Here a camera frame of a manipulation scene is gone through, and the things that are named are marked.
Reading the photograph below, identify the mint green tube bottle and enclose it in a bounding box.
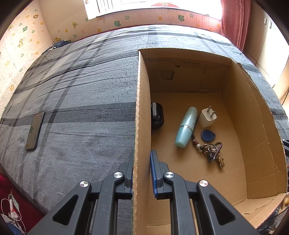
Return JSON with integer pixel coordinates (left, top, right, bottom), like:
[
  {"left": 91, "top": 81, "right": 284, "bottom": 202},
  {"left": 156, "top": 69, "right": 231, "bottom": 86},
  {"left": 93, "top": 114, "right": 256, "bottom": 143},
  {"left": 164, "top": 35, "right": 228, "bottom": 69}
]
[{"left": 175, "top": 107, "right": 197, "bottom": 148}]

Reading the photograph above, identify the white cable with tag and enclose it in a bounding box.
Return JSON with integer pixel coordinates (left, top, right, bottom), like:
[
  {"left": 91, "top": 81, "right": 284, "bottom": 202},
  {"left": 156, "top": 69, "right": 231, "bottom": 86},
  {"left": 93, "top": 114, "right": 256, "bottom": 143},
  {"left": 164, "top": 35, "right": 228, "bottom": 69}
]
[{"left": 0, "top": 190, "right": 27, "bottom": 234}]

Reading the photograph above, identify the small white plug adapter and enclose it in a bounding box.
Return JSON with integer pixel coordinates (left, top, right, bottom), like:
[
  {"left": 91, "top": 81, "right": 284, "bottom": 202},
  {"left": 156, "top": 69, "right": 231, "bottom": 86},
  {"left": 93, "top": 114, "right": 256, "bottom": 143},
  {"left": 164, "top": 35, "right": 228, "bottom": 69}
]
[{"left": 198, "top": 106, "right": 217, "bottom": 128}]

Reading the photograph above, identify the black smartphone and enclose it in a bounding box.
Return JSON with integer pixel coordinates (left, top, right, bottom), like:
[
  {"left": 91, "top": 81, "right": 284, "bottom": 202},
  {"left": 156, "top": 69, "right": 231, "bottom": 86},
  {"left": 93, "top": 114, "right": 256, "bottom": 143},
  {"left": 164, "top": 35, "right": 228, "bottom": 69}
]
[{"left": 25, "top": 112, "right": 45, "bottom": 151}]

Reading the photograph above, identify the black cylindrical speaker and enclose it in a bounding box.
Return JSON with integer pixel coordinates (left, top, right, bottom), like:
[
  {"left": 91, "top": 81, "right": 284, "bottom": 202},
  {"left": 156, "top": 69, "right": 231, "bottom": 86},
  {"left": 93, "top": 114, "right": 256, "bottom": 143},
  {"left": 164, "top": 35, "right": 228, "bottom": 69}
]
[{"left": 151, "top": 102, "right": 164, "bottom": 130}]

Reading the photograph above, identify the cream wardrobe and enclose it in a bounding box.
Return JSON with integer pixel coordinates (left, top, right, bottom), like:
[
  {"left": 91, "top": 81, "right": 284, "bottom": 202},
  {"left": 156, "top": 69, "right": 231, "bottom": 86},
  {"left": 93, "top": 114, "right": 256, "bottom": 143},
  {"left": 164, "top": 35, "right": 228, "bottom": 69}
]
[{"left": 243, "top": 1, "right": 288, "bottom": 104}]

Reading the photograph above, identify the grey plaid bed sheet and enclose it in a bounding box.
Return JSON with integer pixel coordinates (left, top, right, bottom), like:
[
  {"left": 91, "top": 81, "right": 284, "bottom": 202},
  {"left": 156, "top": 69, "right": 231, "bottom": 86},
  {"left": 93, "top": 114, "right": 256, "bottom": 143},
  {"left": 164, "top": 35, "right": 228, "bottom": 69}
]
[{"left": 0, "top": 24, "right": 289, "bottom": 235}]

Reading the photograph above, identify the metal keyring with beads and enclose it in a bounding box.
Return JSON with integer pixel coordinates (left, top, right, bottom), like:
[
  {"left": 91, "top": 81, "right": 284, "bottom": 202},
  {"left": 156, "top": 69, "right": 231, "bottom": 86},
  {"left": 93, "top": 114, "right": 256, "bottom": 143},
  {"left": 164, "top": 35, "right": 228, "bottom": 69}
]
[{"left": 191, "top": 112, "right": 225, "bottom": 168}]

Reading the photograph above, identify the brown cardboard box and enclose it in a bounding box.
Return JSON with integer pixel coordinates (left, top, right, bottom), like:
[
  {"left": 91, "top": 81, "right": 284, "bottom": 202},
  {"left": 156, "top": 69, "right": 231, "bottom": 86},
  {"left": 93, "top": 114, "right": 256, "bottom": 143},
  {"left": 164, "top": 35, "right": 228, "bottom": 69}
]
[{"left": 133, "top": 48, "right": 288, "bottom": 234}]

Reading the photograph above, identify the blue oval key fob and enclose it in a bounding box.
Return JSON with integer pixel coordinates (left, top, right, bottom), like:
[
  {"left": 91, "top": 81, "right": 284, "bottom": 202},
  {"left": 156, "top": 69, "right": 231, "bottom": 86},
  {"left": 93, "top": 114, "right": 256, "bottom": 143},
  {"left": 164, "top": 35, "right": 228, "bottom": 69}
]
[{"left": 201, "top": 129, "right": 216, "bottom": 142}]

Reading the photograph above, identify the dark blue cloth bundle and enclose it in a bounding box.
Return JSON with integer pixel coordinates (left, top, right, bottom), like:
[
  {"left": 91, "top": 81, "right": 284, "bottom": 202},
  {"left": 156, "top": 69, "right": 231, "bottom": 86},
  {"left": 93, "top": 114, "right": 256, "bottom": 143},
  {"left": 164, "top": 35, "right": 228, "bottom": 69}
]
[{"left": 48, "top": 40, "right": 71, "bottom": 50}]

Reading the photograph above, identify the red bed mattress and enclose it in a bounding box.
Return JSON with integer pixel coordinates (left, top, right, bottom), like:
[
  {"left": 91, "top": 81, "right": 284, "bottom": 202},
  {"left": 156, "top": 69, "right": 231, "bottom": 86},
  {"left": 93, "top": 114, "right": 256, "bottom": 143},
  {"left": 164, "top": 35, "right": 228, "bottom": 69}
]
[{"left": 1, "top": 174, "right": 44, "bottom": 234}]

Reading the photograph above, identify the red curtain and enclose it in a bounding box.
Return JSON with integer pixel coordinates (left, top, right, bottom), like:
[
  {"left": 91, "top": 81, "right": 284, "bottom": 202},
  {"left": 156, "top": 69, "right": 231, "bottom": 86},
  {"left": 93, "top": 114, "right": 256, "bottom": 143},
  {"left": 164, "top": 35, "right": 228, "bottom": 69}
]
[{"left": 221, "top": 0, "right": 251, "bottom": 51}]

